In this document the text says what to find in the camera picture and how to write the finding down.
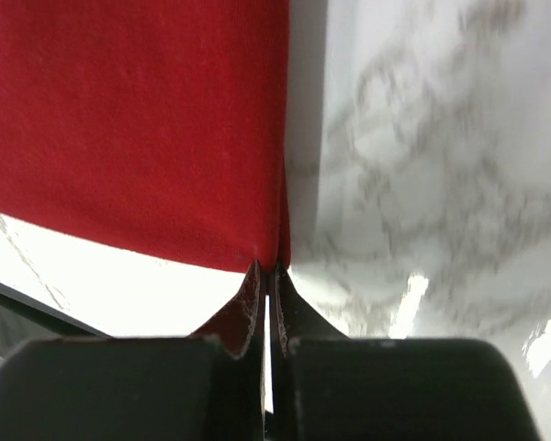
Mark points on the red t-shirt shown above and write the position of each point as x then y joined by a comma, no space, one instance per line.
152,126

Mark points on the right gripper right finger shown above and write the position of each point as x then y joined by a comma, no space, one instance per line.
328,386

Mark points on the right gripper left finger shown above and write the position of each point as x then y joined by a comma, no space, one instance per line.
67,381

